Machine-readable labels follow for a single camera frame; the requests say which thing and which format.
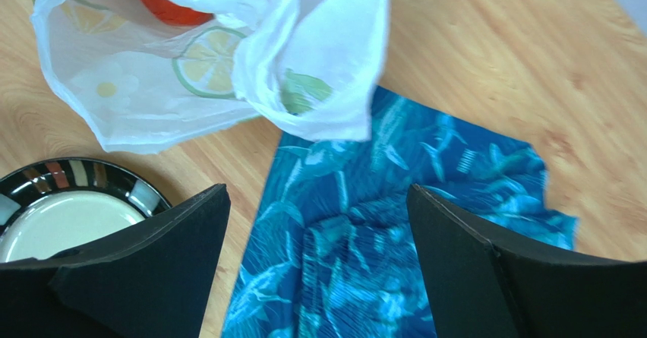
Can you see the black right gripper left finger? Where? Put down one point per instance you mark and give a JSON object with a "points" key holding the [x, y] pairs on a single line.
{"points": [[152, 279]]}

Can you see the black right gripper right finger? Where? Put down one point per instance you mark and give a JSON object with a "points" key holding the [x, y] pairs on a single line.
{"points": [[484, 280]]}

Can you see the white printed plastic bag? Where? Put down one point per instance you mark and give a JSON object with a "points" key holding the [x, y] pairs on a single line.
{"points": [[142, 86]]}

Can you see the orange fake fruit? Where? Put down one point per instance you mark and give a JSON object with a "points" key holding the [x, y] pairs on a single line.
{"points": [[175, 15]]}

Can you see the black rimmed ceramic plate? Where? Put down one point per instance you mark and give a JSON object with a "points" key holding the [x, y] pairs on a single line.
{"points": [[53, 205]]}

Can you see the blue shark print cloth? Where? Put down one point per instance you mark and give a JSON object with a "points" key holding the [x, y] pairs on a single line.
{"points": [[331, 252]]}

